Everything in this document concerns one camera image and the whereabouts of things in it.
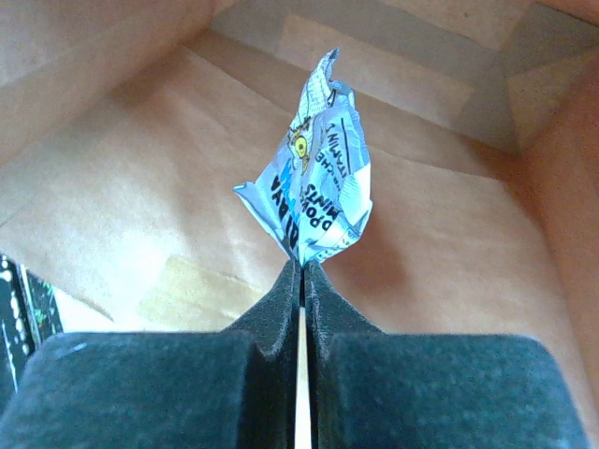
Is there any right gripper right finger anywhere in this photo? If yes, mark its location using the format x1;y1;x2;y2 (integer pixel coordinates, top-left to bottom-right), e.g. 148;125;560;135
303;262;590;448

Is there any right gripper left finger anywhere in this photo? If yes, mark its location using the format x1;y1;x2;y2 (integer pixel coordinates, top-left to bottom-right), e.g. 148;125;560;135
1;261;301;448

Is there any blue white mints wrapper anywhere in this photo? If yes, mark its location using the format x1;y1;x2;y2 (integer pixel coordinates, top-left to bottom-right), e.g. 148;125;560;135
234;48;373;265

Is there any red paper bag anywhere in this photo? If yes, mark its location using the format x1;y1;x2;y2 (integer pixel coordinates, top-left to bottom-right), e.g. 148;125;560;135
1;1;598;434

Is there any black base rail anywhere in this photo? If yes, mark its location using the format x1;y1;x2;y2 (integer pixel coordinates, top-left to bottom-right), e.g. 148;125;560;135
0;254;63;408

